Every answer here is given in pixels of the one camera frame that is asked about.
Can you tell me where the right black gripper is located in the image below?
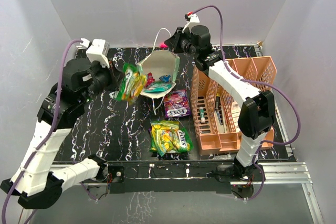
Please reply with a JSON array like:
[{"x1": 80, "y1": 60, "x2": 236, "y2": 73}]
[{"x1": 165, "y1": 27, "x2": 199, "y2": 58}]

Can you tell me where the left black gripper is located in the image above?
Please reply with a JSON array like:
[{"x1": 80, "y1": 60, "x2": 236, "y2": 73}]
[{"x1": 80, "y1": 57, "x2": 125, "y2": 104}]

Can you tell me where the green fox's candy bag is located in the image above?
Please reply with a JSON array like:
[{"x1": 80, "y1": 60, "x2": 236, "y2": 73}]
[
  {"x1": 150, "y1": 125, "x2": 164, "y2": 156},
  {"x1": 149, "y1": 121, "x2": 194, "y2": 157},
  {"x1": 115, "y1": 63, "x2": 147, "y2": 104}
]

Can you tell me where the green white paper bag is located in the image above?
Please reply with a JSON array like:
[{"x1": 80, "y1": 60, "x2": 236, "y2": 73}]
[{"x1": 136, "y1": 27, "x2": 180, "y2": 115}]

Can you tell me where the red snack packet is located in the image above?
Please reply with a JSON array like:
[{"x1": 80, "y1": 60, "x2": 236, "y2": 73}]
[{"x1": 145, "y1": 72, "x2": 155, "y2": 87}]

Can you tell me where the blue snack packet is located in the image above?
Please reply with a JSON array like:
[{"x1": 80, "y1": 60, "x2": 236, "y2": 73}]
[{"x1": 159, "y1": 74, "x2": 171, "y2": 83}]

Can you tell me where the teal snack packet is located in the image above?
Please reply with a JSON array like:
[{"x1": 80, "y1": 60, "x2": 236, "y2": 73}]
[{"x1": 144, "y1": 81, "x2": 172, "y2": 93}]

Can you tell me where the purple snack box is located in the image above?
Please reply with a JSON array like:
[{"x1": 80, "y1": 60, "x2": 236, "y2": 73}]
[{"x1": 163, "y1": 89, "x2": 192, "y2": 118}]

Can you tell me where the orange plastic desk organizer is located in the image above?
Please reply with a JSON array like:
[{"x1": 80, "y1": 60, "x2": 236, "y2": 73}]
[{"x1": 190, "y1": 56, "x2": 277, "y2": 156}]

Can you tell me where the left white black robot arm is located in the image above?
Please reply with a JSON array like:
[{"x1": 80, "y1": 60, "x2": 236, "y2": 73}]
[{"x1": 1, "y1": 58, "x2": 122, "y2": 209}]

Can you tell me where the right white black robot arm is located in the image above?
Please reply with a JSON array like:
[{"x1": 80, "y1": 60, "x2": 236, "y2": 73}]
[{"x1": 164, "y1": 25, "x2": 275, "y2": 180}]

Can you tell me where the green white glue stick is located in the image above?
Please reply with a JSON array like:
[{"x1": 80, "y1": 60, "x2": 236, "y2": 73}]
[{"x1": 199, "y1": 107, "x2": 206, "y2": 124}]

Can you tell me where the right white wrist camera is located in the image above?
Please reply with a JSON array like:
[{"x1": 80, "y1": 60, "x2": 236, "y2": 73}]
[{"x1": 182, "y1": 12, "x2": 200, "y2": 33}]

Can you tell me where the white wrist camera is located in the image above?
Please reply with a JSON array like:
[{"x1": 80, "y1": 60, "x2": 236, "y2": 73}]
[
  {"x1": 182, "y1": 12, "x2": 200, "y2": 33},
  {"x1": 80, "y1": 38, "x2": 110, "y2": 68}
]

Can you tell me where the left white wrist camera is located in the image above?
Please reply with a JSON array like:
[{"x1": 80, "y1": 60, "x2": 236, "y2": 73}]
[{"x1": 80, "y1": 38, "x2": 110, "y2": 68}]

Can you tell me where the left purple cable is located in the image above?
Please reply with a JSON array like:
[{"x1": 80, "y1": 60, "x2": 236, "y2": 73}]
[{"x1": 0, "y1": 39, "x2": 111, "y2": 224}]

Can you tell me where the black mounting base plate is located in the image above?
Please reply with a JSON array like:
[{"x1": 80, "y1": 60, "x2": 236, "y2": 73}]
[{"x1": 78, "y1": 159, "x2": 266, "y2": 195}]

